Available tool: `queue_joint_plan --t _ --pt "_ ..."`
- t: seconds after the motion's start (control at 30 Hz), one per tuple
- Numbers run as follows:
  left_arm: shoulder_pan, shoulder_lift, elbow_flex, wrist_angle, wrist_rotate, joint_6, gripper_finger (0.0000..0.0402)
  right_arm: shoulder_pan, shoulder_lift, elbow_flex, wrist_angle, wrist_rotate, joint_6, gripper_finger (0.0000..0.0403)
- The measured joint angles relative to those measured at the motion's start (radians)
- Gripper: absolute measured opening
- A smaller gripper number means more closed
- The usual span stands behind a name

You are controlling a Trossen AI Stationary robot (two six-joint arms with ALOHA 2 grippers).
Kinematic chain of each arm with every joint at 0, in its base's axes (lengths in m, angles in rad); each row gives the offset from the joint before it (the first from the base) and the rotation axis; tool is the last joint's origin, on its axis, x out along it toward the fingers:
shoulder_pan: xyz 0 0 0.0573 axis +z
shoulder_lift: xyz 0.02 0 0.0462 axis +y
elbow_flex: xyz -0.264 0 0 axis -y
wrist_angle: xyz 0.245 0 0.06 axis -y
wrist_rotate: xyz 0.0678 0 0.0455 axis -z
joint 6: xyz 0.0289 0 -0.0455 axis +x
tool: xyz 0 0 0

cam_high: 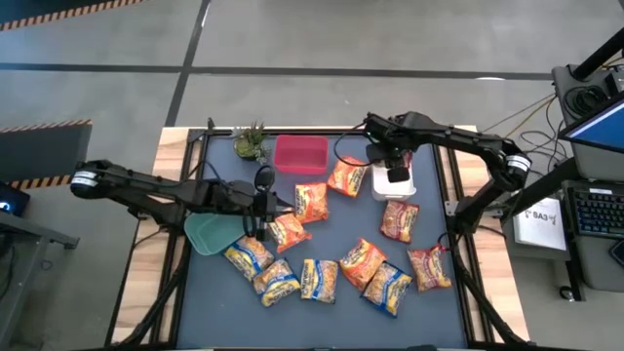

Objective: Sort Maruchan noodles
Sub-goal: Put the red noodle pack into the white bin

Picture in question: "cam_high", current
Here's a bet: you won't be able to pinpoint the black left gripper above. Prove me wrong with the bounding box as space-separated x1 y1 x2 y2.
214 178 296 218

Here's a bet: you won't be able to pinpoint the white plastic bin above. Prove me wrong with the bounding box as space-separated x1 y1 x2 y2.
370 160 418 203

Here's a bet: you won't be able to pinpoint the pink plastic bin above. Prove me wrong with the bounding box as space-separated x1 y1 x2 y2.
272 134 331 176

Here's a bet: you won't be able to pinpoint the small potted succulent plant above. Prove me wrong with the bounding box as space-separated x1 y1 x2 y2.
230 121 272 165

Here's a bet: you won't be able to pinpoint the teal plastic bin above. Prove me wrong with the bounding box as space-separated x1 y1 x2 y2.
183 212 250 257

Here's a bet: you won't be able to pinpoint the black diagonal stand beam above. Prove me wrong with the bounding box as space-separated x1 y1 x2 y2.
499 156 581 220

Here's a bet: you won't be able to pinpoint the white SA3 sign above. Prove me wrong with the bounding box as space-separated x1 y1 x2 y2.
514 196 569 253

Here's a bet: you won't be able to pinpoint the computer monitor blue screen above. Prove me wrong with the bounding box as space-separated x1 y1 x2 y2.
558 95 624 155

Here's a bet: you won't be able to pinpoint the black backlit keyboard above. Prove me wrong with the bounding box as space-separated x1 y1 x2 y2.
567 187 624 240

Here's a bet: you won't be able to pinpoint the grey computer cart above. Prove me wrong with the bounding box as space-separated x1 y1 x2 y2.
501 61 624 301

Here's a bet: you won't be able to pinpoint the black hazard-striped floor mat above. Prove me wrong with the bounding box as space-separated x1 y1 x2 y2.
0 0 147 31
0 119 94 191

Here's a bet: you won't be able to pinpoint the black device blue light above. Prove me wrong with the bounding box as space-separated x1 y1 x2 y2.
0 180 31 218

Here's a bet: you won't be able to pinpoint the grey metal desk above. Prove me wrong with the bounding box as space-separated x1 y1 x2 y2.
0 209 81 350

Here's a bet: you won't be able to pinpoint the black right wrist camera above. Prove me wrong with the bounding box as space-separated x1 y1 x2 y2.
386 165 411 184

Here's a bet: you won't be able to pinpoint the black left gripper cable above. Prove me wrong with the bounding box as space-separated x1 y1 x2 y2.
242 213 269 241

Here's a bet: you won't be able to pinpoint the black aluminium table frame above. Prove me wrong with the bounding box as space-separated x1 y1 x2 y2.
104 116 530 351

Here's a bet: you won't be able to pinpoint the yellow floor cable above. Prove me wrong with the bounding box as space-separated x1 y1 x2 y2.
480 92 557 152

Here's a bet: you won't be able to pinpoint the black floor cables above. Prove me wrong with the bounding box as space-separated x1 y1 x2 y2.
487 97 571 176

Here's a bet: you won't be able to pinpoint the coiled black cable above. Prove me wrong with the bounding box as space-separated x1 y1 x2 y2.
563 85 609 116

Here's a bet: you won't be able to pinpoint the black camera stand pole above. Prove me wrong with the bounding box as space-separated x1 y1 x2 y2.
570 28 624 82

